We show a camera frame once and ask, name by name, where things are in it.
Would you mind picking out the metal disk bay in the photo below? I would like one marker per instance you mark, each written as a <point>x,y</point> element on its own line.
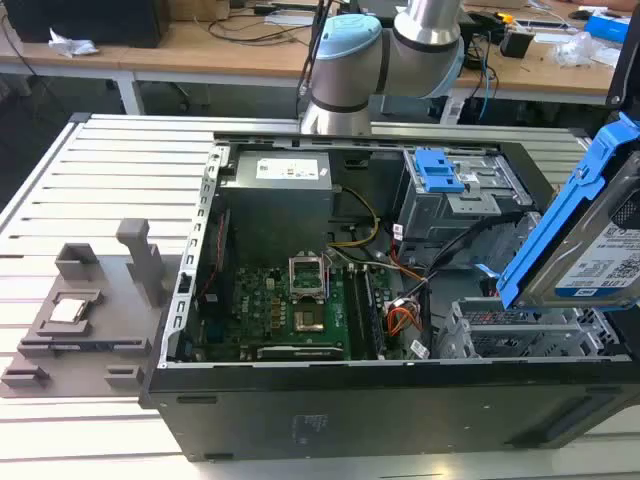
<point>500,340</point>

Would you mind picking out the grey parts rack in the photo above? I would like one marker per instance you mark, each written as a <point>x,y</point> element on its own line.
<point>115,300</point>

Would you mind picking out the clear plastic bag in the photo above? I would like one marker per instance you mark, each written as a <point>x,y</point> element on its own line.
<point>580,49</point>

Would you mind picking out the dark RAM stick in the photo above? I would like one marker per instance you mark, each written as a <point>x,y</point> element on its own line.
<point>75,346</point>

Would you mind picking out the small black box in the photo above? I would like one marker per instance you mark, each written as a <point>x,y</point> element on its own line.
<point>516,44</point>

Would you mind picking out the RAM stick with chips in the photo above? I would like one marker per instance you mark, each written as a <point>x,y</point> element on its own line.
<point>375,320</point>

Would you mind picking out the black RAM slot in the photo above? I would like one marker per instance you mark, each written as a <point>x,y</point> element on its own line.
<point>356,315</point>

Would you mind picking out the metal drive cage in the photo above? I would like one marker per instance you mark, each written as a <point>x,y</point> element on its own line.
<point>430,215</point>

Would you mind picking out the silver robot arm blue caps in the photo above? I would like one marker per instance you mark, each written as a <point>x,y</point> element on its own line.
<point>345,70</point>

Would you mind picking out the hard disk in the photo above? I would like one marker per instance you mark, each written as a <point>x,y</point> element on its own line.
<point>590,235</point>

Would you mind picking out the green motherboard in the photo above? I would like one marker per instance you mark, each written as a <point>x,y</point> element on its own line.
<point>260,300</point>

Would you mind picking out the blue drive latch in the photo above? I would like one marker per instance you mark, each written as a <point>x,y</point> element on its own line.
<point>437,172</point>

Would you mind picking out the crumpled white paper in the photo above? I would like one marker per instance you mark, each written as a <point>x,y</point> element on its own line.
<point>70,44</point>

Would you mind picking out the wooden desk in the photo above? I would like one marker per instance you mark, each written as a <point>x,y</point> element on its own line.
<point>200,57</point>

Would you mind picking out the silver CPU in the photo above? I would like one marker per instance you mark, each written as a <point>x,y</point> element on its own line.
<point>69,311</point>

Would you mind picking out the grey power supply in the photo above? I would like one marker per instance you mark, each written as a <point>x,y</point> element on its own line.
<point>280,200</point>

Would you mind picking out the blue cardboard box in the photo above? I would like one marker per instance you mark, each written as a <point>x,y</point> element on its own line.
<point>607,27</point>

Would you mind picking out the black computer box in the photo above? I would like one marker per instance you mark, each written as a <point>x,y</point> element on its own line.
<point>85,20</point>

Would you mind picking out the black PC case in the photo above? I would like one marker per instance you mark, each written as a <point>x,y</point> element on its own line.
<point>350,415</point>

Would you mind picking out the CPU socket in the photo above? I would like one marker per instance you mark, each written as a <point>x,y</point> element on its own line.
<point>309,321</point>

